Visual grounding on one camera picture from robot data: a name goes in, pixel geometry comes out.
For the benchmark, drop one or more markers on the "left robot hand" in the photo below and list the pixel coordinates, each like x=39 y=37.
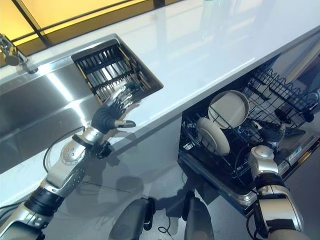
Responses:
x=106 y=117

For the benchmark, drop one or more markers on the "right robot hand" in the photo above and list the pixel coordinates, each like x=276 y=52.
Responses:
x=275 y=135

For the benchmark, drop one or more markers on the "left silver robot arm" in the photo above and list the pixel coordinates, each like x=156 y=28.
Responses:
x=62 y=170

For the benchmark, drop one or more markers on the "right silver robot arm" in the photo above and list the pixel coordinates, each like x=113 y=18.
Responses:
x=277 y=200

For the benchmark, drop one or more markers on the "stainless steel dishwasher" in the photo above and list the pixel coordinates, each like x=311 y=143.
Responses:
x=230 y=186

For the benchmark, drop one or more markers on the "black sink dish rack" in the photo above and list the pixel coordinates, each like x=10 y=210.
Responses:
x=107 y=70

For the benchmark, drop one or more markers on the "deep beige plate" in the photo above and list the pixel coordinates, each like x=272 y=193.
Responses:
x=231 y=107

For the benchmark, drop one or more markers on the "flat beige plate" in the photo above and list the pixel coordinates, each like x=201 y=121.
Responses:
x=212 y=133

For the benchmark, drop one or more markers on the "stainless steel sink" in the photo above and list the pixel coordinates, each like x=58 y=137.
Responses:
x=37 y=105

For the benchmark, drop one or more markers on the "left robot leg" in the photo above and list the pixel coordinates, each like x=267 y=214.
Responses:
x=135 y=220

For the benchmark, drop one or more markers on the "robot leg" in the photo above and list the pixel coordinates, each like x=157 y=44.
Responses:
x=197 y=217
x=135 y=220

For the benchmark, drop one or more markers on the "chrome faucet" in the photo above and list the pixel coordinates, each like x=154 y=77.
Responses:
x=17 y=56

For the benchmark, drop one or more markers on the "right robot leg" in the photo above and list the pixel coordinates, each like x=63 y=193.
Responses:
x=197 y=217

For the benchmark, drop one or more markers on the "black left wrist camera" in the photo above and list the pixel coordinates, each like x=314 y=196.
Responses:
x=103 y=150

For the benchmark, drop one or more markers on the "black window frame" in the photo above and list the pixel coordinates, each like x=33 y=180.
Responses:
x=37 y=30

